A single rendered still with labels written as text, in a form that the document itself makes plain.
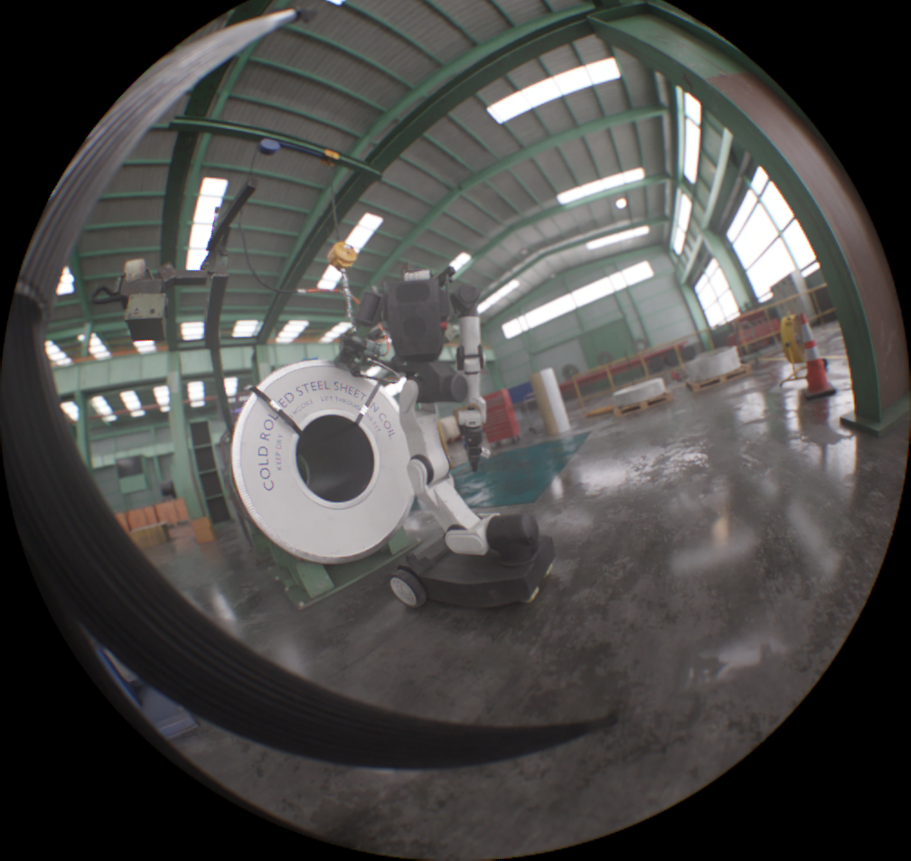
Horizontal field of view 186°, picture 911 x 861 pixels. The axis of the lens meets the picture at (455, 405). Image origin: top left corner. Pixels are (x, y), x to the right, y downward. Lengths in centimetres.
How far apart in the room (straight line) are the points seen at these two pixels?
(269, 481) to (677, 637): 170
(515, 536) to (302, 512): 104
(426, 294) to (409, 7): 1136
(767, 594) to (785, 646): 22
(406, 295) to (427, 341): 19
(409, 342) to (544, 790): 139
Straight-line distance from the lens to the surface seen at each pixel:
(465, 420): 126
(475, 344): 119
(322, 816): 93
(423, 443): 119
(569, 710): 86
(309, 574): 179
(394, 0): 1180
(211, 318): 178
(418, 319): 107
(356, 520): 166
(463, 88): 335
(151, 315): 135
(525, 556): 113
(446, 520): 127
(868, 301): 240
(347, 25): 1193
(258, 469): 149
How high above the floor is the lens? 76
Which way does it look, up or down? 4 degrees up
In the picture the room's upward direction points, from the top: 17 degrees counter-clockwise
